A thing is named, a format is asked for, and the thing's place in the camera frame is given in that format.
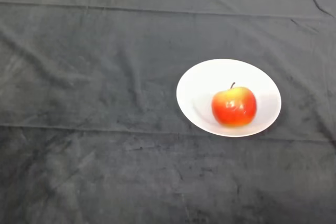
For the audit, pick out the red yellow apple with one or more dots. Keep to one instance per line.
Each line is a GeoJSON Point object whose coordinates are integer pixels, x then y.
{"type": "Point", "coordinates": [234, 106]}

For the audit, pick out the white round plate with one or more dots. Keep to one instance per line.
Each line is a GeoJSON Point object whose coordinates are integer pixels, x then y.
{"type": "Point", "coordinates": [199, 87]}

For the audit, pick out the black cloth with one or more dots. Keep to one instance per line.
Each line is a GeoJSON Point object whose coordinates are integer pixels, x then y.
{"type": "Point", "coordinates": [78, 103]}

